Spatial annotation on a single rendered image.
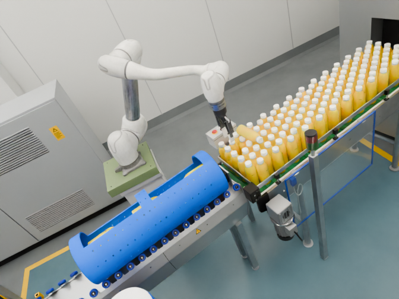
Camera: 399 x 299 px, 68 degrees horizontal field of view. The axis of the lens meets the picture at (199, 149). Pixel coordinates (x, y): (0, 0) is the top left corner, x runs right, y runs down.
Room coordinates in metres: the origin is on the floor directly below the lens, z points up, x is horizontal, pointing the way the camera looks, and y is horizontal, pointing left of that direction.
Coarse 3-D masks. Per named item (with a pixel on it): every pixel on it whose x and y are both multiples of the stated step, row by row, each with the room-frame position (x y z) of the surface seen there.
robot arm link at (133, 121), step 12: (120, 48) 1.73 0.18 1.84; (132, 48) 1.75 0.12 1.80; (132, 60) 1.71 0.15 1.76; (132, 84) 1.79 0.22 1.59; (132, 96) 1.81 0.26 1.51; (132, 108) 1.83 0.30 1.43; (132, 120) 1.85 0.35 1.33; (144, 120) 1.90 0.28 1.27; (132, 132) 1.82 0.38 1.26; (144, 132) 1.89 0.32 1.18
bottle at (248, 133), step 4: (240, 128) 1.51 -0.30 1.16; (244, 128) 1.49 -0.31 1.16; (248, 128) 1.48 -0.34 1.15; (240, 132) 1.49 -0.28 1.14; (244, 132) 1.46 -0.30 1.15; (248, 132) 1.44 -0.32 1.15; (252, 132) 1.42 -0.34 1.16; (256, 132) 1.42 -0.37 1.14; (244, 136) 1.46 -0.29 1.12; (248, 136) 1.42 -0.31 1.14; (252, 136) 1.40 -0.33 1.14; (256, 136) 1.39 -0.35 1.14; (252, 140) 1.39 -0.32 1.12
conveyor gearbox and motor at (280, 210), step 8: (272, 200) 1.12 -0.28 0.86; (280, 200) 1.10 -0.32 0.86; (272, 208) 1.07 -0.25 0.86; (280, 208) 1.04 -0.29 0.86; (288, 208) 1.03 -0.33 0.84; (272, 216) 1.08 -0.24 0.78; (280, 216) 1.02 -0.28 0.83; (288, 216) 1.03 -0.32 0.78; (280, 224) 1.02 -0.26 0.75; (288, 224) 1.01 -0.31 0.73; (280, 232) 1.05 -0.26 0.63; (288, 232) 1.00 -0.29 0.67; (296, 232) 1.00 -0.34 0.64; (288, 240) 1.03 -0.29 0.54
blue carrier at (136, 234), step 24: (192, 168) 1.42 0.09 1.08; (216, 168) 1.21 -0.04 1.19; (144, 192) 1.22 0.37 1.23; (168, 192) 1.16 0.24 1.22; (192, 192) 1.14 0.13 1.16; (216, 192) 1.16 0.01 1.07; (120, 216) 1.27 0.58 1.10; (144, 216) 1.09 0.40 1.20; (168, 216) 1.08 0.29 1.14; (72, 240) 1.10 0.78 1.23; (96, 240) 1.04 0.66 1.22; (120, 240) 1.02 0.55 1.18; (144, 240) 1.02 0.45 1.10; (96, 264) 0.96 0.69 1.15; (120, 264) 0.97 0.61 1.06
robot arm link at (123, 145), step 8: (112, 136) 1.75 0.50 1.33; (120, 136) 1.73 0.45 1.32; (128, 136) 1.76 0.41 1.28; (136, 136) 1.81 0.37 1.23; (112, 144) 1.71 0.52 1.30; (120, 144) 1.70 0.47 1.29; (128, 144) 1.71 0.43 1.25; (136, 144) 1.77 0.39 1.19; (112, 152) 1.71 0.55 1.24; (120, 152) 1.68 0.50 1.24; (128, 152) 1.69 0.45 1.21; (136, 152) 1.73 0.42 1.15; (120, 160) 1.69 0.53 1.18; (128, 160) 1.68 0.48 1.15
